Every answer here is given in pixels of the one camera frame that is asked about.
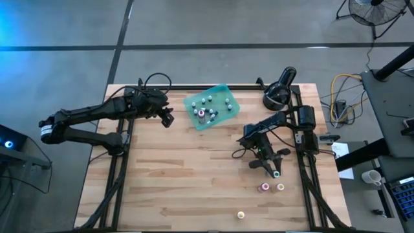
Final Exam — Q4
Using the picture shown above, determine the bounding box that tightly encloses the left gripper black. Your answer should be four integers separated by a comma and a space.
131, 89, 175, 128

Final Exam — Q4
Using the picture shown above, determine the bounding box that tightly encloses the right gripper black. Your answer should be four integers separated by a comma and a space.
248, 142, 292, 178

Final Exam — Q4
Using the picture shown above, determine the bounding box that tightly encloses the green translucent plastic tray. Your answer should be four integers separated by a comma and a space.
182, 83, 242, 131

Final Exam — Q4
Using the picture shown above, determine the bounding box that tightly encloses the black desk lamp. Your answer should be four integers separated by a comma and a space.
262, 66, 298, 112

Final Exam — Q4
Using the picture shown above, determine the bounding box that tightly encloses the white paper sheet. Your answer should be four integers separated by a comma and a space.
331, 141, 355, 181

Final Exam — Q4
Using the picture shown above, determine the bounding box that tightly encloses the black power strip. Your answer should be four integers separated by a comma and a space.
334, 99, 349, 123

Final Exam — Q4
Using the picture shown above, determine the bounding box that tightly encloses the black stand beam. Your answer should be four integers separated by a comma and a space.
334, 138, 391, 173

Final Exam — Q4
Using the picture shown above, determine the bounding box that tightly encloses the white mug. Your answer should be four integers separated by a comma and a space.
361, 169, 384, 188

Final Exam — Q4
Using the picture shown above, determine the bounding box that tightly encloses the grey side table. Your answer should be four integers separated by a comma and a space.
360, 69, 414, 159

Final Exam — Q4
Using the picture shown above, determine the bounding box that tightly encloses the black keyboard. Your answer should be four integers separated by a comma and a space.
387, 176, 414, 224

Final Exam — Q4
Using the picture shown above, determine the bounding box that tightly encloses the black diagonal pole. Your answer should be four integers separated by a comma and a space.
374, 44, 414, 82

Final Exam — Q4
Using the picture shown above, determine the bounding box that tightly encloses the black device blue light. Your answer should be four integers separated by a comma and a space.
0, 124, 28, 151

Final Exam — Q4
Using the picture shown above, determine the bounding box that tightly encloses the black floor fan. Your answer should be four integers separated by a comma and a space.
335, 0, 410, 41

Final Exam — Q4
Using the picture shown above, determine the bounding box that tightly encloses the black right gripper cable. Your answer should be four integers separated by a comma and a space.
232, 147, 259, 160

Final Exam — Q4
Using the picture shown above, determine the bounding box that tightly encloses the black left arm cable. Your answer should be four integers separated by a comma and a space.
144, 72, 172, 94

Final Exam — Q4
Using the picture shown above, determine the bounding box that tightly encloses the black aluminium table frame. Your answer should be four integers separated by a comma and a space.
76, 77, 352, 232

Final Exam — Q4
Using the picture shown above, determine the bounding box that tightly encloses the yellow cable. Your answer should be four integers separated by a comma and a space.
330, 73, 363, 122

